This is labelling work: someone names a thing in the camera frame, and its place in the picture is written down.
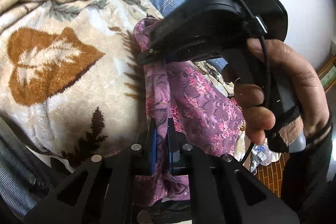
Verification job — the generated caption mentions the black sleeved right forearm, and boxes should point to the black sleeved right forearm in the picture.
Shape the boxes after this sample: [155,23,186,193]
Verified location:
[281,132,335,223]

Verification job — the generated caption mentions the purple pink floral cloth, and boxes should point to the purple pink floral cloth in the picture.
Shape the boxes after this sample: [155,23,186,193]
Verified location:
[132,17,246,208]

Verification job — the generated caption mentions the cream brown leaf blanket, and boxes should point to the cream brown leaf blanket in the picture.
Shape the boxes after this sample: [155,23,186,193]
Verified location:
[1,0,161,167]

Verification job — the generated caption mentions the person's right hand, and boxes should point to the person's right hand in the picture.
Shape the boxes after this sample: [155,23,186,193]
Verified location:
[235,39,330,144]

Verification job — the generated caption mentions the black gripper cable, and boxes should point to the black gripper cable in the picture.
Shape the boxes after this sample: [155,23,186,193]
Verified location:
[240,35,272,164]

